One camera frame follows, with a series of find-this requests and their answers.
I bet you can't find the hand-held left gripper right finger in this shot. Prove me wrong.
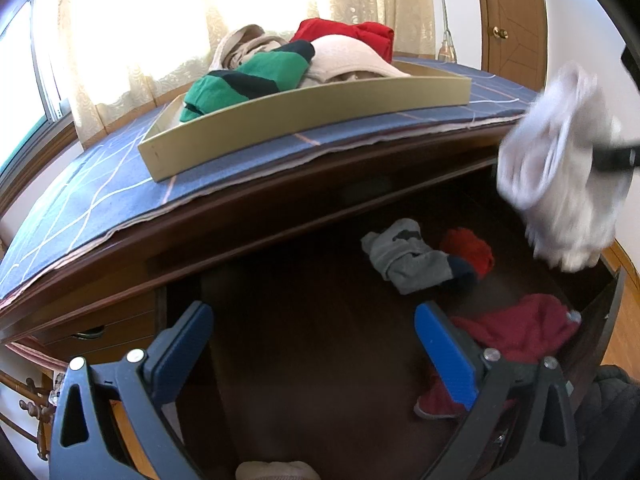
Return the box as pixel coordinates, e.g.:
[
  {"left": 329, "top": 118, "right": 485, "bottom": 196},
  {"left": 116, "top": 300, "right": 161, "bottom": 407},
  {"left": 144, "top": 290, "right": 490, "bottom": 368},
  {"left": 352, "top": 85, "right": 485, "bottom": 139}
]
[{"left": 414, "top": 301, "right": 581, "bottom": 480}]

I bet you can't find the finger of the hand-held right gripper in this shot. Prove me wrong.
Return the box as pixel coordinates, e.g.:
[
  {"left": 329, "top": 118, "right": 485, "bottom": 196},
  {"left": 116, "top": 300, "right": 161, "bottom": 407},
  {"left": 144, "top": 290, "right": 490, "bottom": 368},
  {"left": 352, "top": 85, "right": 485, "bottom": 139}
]
[{"left": 592, "top": 144, "right": 640, "bottom": 172}]

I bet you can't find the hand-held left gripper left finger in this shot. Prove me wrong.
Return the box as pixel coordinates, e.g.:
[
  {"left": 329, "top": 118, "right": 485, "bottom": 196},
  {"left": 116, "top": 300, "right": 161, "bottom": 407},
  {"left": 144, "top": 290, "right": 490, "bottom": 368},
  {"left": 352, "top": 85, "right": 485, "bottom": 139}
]
[{"left": 49, "top": 301, "right": 215, "bottom": 480}]

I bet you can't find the white underwear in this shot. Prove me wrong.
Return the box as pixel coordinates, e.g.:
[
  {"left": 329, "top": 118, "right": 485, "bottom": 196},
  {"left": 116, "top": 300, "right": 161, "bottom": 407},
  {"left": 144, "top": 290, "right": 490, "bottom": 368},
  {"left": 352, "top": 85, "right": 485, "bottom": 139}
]
[{"left": 496, "top": 61, "right": 632, "bottom": 274}]

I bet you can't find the dark red underwear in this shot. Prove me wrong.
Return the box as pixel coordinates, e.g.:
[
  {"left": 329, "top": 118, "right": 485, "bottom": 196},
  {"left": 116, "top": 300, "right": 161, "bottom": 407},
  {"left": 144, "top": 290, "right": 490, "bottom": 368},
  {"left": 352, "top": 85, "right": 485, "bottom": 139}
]
[{"left": 414, "top": 294, "right": 582, "bottom": 420}]

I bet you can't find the grey sock with black toe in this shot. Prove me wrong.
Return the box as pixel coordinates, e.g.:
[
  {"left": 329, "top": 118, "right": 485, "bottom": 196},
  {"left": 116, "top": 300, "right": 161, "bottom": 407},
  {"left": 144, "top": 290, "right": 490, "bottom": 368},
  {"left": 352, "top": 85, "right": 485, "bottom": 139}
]
[{"left": 361, "top": 218, "right": 478, "bottom": 295}]

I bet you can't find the small red cloth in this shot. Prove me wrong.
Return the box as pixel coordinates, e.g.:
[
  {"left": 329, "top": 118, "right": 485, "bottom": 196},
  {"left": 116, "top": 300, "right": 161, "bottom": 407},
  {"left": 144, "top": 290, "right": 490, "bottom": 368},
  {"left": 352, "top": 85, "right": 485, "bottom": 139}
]
[{"left": 440, "top": 227, "right": 496, "bottom": 278}]

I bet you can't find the large wooden drawer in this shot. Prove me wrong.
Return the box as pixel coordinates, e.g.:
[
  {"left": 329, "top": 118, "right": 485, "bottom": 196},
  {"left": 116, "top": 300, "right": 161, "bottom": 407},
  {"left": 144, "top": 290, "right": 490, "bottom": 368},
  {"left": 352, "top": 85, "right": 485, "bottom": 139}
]
[{"left": 155, "top": 160, "right": 626, "bottom": 480}]

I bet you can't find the beige cloth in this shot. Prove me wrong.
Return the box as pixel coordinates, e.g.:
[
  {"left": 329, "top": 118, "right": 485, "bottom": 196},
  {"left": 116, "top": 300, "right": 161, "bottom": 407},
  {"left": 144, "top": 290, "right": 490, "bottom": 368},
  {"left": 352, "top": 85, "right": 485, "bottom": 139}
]
[{"left": 235, "top": 460, "right": 321, "bottom": 480}]

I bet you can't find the shallow tan cardboard box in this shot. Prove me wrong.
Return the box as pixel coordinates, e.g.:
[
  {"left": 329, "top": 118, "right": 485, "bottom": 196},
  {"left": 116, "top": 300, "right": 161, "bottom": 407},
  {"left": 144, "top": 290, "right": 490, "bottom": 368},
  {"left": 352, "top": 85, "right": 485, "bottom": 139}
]
[{"left": 137, "top": 57, "right": 472, "bottom": 182}]

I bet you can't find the green black striped underwear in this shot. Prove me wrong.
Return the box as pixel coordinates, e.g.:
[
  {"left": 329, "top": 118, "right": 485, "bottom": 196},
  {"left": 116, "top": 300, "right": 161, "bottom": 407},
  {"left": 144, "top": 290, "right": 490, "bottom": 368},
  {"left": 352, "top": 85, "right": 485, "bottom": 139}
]
[{"left": 179, "top": 41, "right": 316, "bottom": 123}]

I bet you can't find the beige bra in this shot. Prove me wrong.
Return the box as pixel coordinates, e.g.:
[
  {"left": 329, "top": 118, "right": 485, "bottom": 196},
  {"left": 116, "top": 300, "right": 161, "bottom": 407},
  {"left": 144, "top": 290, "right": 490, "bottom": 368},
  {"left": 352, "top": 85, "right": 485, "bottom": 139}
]
[{"left": 300, "top": 35, "right": 413, "bottom": 86}]

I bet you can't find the tan underwear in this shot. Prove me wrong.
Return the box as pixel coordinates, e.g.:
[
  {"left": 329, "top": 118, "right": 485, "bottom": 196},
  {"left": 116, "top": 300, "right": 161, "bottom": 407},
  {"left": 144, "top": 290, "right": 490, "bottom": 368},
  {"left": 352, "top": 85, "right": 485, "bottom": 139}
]
[{"left": 209, "top": 24, "right": 291, "bottom": 72}]

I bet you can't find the small wooden drawer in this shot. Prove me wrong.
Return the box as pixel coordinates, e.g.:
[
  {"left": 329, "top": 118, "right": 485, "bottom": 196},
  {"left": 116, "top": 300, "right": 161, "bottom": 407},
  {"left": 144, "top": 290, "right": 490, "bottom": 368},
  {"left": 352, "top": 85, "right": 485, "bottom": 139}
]
[{"left": 30, "top": 287, "right": 158, "bottom": 356}]

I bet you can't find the dark wooden desk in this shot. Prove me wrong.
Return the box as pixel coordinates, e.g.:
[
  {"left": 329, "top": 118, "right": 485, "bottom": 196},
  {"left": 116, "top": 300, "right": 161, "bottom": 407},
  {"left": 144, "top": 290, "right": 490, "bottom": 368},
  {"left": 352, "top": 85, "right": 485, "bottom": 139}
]
[{"left": 0, "top": 115, "right": 626, "bottom": 480}]

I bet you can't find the pink striped cloth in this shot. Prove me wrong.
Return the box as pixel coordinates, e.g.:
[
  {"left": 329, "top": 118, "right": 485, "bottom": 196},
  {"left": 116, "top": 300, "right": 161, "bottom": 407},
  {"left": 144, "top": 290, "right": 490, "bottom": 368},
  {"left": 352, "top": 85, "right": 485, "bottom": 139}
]
[{"left": 2, "top": 337, "right": 68, "bottom": 376}]

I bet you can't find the wooden coat rack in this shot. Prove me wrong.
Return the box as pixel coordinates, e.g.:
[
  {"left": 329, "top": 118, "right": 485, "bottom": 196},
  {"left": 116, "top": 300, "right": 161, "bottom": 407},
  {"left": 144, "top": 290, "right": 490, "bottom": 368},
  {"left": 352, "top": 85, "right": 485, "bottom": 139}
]
[{"left": 0, "top": 370, "right": 66, "bottom": 461}]

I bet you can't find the person's dark jacket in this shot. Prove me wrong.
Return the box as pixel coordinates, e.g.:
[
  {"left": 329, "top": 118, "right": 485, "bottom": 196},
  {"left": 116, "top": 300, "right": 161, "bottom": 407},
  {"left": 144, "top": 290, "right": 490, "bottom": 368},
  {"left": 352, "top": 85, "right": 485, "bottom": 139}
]
[{"left": 575, "top": 365, "right": 640, "bottom": 480}]

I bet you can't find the brown wooden door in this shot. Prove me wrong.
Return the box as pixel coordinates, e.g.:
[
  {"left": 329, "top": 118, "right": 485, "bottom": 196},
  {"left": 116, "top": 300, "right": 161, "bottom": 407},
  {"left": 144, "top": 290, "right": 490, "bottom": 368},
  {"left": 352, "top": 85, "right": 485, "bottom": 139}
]
[{"left": 472, "top": 0, "right": 548, "bottom": 93}]

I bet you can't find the blue plaid tablecloth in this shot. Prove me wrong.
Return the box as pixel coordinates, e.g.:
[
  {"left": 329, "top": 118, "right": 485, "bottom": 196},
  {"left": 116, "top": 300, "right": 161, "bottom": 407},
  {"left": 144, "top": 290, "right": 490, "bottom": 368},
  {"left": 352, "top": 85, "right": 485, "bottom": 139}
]
[{"left": 0, "top": 57, "right": 543, "bottom": 311}]

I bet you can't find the tall glass vase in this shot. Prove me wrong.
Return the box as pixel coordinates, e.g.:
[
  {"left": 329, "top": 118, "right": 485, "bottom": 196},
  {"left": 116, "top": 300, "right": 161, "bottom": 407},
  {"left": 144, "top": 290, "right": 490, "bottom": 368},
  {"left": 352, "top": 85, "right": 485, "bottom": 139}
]
[{"left": 435, "top": 0, "right": 458, "bottom": 63}]

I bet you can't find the wood framed window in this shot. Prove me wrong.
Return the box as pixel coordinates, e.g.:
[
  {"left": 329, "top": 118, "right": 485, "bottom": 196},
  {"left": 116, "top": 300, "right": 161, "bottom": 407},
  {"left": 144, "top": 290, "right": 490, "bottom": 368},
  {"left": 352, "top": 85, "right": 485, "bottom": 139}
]
[{"left": 0, "top": 0, "right": 81, "bottom": 196}]

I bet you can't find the wide beige lace curtain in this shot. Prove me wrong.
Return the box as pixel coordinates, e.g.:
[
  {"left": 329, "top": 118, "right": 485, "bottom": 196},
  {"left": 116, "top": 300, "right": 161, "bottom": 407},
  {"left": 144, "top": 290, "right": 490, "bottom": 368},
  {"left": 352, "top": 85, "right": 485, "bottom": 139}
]
[{"left": 57, "top": 0, "right": 437, "bottom": 143}]

